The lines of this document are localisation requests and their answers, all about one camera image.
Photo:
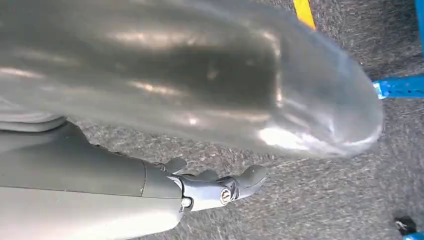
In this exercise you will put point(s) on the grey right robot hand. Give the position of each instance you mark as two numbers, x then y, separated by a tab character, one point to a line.
198	76

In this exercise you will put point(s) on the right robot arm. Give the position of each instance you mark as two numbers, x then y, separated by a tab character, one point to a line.
26	122

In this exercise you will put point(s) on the yellow floor tape square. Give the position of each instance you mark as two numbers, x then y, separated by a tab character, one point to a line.
304	13

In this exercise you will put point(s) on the small black floor object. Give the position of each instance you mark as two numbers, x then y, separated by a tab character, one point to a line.
405	225

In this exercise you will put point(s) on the blue metal frame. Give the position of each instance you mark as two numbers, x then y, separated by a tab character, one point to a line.
400	86

